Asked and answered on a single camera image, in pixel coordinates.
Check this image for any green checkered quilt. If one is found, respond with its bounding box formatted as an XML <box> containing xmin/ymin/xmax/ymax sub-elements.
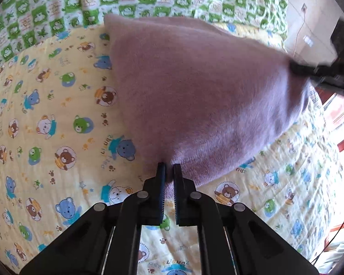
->
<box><xmin>0</xmin><ymin>0</ymin><xmax>289</xmax><ymax>76</ymax></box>

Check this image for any grey plaid cloth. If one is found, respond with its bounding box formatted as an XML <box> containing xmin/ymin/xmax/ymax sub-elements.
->
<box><xmin>310</xmin><ymin>84</ymin><xmax>323</xmax><ymax>105</ymax></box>

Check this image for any yellow bear print bed sheet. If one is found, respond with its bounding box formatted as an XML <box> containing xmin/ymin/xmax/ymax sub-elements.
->
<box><xmin>0</xmin><ymin>23</ymin><xmax>344</xmax><ymax>275</ymax></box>

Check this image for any black cable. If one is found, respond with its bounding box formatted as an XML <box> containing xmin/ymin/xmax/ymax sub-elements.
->
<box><xmin>310</xmin><ymin>197</ymin><xmax>344</xmax><ymax>264</ymax></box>

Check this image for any purple knit sweater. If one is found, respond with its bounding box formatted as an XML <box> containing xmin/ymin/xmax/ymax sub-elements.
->
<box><xmin>103</xmin><ymin>14</ymin><xmax>311</xmax><ymax>199</ymax></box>

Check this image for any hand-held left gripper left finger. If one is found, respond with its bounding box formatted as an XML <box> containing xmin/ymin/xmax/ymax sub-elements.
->
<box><xmin>19</xmin><ymin>163</ymin><xmax>168</xmax><ymax>275</ymax></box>

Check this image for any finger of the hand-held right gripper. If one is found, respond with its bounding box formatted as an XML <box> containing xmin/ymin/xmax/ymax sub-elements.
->
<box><xmin>289</xmin><ymin>59</ymin><xmax>337</xmax><ymax>78</ymax></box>

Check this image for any white cable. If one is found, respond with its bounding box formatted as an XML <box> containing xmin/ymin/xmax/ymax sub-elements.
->
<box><xmin>292</xmin><ymin>9</ymin><xmax>306</xmax><ymax>58</ymax></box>

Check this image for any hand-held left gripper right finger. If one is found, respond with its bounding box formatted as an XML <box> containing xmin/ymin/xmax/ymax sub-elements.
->
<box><xmin>173</xmin><ymin>163</ymin><xmax>319</xmax><ymax>275</ymax></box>

